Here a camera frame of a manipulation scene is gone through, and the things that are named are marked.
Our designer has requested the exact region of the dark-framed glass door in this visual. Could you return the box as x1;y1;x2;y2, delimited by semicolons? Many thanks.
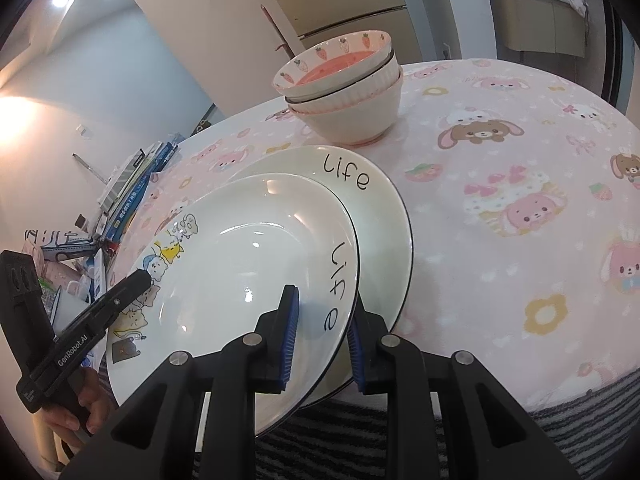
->
600;0;628;111

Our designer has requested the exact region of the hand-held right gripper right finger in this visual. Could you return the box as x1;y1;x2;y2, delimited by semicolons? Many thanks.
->
347;296;583;480

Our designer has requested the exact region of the stack of books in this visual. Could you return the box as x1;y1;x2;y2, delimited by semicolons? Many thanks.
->
94;132;182;245

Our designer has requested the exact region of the person's left hand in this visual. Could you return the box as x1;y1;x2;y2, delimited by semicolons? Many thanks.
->
41;366;115;453

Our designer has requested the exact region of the white printed carton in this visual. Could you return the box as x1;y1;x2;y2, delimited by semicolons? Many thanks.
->
25;229;99;262

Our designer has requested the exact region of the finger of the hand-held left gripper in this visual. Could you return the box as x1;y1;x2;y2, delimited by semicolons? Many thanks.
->
52;269;153;341

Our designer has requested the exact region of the red broom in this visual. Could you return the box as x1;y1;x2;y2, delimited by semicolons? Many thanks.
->
260;4;298;63

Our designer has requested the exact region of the pink printed tablecloth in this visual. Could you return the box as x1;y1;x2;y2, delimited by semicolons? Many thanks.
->
107;57;640;411

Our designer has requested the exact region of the white cartoon cat plate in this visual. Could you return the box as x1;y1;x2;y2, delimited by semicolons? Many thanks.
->
106;172;362;438

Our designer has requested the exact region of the white lettered plate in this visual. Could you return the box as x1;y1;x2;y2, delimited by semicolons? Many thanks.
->
227;145;415;408

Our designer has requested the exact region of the pink carrot print bowl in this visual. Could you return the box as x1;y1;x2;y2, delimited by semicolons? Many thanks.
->
272;30;393;101

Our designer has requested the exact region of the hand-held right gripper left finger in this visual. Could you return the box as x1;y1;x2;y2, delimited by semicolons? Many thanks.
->
62;285;301;480

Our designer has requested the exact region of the white ribbed bowl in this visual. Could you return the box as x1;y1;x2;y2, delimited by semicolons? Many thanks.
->
290;67;405;145

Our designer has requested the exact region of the grey metal rod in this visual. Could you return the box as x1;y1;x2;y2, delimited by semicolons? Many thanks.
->
72;153;124;185

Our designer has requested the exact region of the beige vanity cabinet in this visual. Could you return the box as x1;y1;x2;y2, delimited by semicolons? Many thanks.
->
487;0;588;58

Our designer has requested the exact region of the pink box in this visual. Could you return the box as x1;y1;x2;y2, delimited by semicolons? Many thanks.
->
41;259;87;292

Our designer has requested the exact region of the white dark-rimmed bowl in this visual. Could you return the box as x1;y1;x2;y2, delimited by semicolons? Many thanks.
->
285;50;402;116

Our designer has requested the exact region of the striped grey black clothing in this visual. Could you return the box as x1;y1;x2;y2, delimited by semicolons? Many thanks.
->
192;369;640;480

